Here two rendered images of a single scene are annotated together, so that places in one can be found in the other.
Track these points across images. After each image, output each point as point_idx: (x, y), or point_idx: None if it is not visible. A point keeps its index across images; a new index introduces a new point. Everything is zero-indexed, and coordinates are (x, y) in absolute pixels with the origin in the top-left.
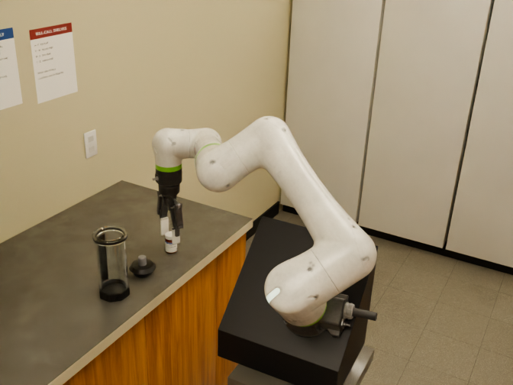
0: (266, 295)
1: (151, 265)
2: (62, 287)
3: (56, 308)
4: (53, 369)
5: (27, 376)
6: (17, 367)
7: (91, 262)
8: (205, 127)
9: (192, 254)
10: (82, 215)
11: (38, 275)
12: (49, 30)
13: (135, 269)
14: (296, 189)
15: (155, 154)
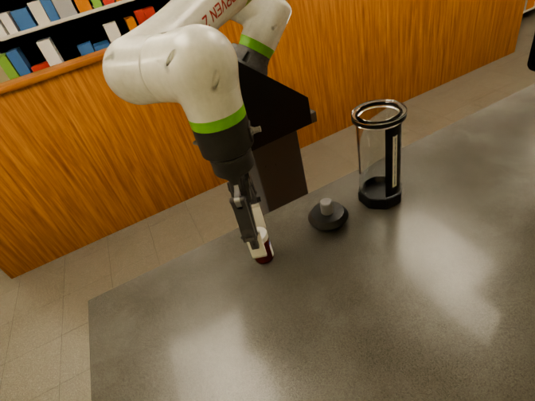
0: (290, 8)
1: (316, 205)
2: (459, 222)
3: (464, 188)
4: (461, 126)
5: (486, 124)
6: (501, 131)
7: (404, 268)
8: (118, 40)
9: (242, 239)
10: None
11: (511, 261)
12: None
13: (341, 204)
14: None
15: (238, 78)
